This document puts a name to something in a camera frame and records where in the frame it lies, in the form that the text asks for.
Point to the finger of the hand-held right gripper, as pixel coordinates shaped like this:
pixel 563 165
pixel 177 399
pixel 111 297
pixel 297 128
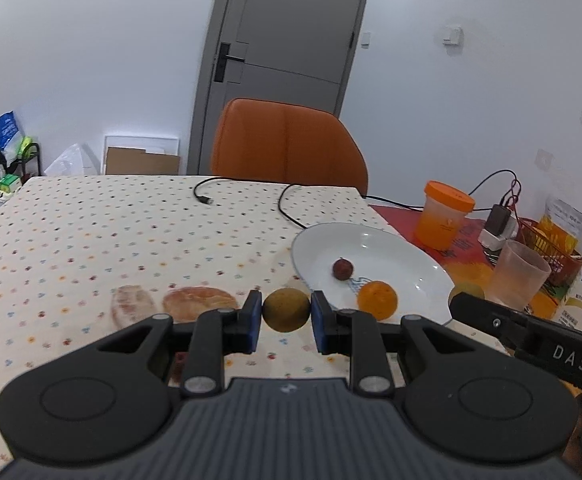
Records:
pixel 486 320

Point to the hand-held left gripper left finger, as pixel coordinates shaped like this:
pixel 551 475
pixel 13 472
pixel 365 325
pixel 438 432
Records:
pixel 253 321

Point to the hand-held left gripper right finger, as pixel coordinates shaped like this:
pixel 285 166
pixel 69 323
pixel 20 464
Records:
pixel 319 321

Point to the brown kiwi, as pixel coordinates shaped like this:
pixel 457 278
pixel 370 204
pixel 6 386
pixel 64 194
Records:
pixel 286 310
pixel 468 290

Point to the dark red jujube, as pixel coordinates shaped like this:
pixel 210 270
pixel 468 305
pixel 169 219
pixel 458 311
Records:
pixel 342 268

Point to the peeled pomelo segment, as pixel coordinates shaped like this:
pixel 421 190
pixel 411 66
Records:
pixel 132 306
pixel 198 302

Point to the small orange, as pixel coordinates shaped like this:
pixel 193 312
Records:
pixel 377 301

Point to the white plate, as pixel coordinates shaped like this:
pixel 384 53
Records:
pixel 371 245

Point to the translucent plastic cup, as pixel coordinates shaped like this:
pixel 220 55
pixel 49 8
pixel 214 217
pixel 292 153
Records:
pixel 518 275

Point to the dark power adapter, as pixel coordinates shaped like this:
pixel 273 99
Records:
pixel 498 217

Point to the orange lidded jar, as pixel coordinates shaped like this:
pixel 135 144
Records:
pixel 443 220

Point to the yellow snack packet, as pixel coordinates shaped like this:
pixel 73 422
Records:
pixel 566 220

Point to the red orange table mat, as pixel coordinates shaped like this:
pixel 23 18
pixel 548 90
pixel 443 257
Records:
pixel 403 220

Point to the orange chair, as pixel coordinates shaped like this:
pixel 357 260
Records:
pixel 281 145

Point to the cardboard box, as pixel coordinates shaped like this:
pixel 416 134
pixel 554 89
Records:
pixel 141 162

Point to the clear plastic bag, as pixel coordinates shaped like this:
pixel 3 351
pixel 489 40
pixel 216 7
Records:
pixel 73 162

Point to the black metal rack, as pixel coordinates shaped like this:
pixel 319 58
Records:
pixel 35 157

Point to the green and white box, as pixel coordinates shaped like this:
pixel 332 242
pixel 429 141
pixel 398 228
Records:
pixel 7 184

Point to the green and white bag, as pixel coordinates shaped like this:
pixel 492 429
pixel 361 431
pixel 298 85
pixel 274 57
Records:
pixel 20 149

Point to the grey door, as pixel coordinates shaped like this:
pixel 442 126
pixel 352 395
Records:
pixel 291 25

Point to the blue plastic bag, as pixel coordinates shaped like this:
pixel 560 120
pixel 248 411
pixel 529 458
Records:
pixel 7 130

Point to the small white wall switch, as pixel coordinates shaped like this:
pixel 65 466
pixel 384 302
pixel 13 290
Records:
pixel 365 40

